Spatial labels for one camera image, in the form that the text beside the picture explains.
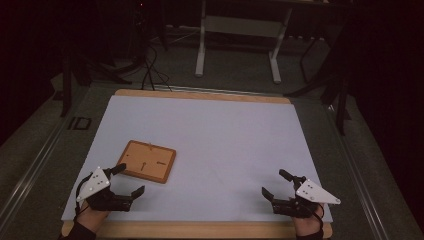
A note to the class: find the white table mat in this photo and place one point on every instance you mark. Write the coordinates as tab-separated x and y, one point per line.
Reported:
216	150

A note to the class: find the person's left hand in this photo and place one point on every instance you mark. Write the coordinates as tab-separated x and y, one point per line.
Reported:
91	218

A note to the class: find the wooden picture frame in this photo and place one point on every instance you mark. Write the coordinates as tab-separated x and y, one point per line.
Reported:
148	161

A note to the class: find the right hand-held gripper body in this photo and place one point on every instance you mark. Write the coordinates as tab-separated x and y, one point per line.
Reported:
300	205

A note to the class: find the wooden table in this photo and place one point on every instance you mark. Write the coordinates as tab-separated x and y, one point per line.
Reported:
206	230

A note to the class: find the white metal desk frame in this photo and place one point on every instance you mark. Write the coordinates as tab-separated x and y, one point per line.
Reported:
243	26

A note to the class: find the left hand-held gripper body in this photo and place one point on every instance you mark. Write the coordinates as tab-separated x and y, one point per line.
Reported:
100	196

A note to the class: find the person's right hand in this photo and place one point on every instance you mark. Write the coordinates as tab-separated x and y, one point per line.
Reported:
308	225

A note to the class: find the metal floor rail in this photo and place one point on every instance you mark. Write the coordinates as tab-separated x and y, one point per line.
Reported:
360	173
30	173

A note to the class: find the black metal stand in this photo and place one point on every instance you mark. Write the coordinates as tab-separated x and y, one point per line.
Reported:
340	93
71	76

